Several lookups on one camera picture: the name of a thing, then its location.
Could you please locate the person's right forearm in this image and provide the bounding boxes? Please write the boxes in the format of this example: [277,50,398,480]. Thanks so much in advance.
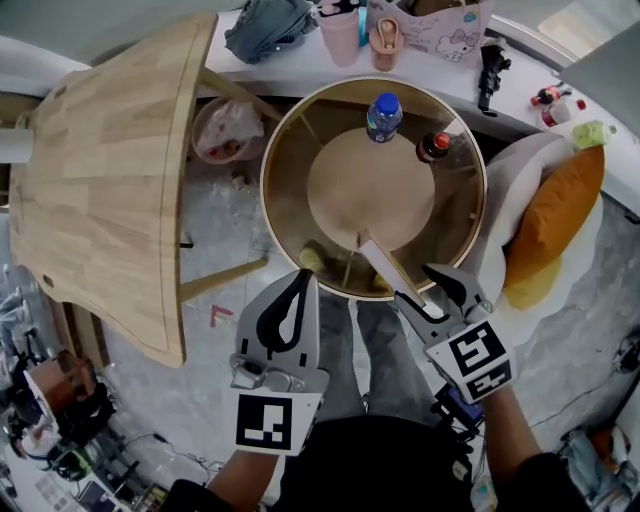
[480,383,552,484]

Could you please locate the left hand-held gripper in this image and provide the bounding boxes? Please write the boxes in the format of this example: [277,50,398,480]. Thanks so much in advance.
[228,268,331,457]

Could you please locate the black floor cable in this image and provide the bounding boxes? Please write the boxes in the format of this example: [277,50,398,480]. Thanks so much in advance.
[123,431,224,472]

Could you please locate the mustard yellow cushion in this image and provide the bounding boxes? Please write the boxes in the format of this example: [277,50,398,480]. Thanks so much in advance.
[503,254,565,310]

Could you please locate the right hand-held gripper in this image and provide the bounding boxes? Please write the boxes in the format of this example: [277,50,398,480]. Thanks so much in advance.
[394,263,517,405]

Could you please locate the blue denim garment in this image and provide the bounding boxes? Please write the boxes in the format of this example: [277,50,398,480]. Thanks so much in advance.
[558,423,637,509]

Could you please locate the yellow object under table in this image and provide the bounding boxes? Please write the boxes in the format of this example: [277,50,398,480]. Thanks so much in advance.
[298,243,327,272]

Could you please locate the pink tumbler with black bow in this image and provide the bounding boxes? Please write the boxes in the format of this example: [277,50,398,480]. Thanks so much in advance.
[313,0,362,68]

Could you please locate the white bottle with red label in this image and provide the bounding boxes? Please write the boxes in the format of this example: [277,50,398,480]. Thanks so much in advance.
[539,98,588,129]

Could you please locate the blue black cable box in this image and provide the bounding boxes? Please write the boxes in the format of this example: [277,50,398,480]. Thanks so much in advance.
[432,385,485,437]

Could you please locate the black folded umbrella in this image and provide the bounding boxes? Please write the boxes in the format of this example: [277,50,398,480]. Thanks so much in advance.
[476,43,513,117]

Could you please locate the person's left forearm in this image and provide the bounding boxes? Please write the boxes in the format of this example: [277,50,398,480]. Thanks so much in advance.
[205,446,282,504]

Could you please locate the peach drinking bottle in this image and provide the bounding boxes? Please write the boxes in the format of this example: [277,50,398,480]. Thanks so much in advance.
[368,17,405,73]

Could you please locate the dark bottle with red cap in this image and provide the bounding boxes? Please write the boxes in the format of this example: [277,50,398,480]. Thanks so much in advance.
[415,131,452,165]

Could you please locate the white cartoon print paper bag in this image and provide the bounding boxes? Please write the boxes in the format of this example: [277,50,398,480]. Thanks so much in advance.
[364,0,497,64]

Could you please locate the round glass table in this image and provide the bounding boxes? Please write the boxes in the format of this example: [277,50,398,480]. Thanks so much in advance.
[259,75,489,302]

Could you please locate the blue cap drink bottle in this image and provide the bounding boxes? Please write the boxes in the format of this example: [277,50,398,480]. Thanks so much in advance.
[365,91,404,145]

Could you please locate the light green packet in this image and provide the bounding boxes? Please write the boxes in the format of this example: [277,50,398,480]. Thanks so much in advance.
[571,120,618,151]

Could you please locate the thin white book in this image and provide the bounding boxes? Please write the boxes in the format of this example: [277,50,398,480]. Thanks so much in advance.
[358,238,428,309]

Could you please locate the orange cushion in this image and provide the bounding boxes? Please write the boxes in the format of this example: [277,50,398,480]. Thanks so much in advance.
[501,145,607,290]

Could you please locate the grey flat panel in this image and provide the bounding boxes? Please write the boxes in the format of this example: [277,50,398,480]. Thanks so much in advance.
[558,21,640,132]

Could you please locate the brown cardboard box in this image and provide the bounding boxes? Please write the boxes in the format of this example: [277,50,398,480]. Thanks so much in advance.
[23,348,97,417]

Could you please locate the person's grey jeans legs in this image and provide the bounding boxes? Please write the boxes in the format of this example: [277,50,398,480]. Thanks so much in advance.
[317,292,437,420]

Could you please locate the crumpled blue denim cloth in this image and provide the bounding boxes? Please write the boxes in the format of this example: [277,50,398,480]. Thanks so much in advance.
[223,0,320,65]

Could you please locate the white long ledge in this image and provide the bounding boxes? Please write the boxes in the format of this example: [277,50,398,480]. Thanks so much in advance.
[203,8,640,214]

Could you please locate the light wooden table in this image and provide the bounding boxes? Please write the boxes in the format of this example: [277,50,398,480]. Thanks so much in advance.
[8,11,282,369]

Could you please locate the person's black shirt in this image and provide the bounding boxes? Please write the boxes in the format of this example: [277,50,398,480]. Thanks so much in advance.
[172,414,591,512]

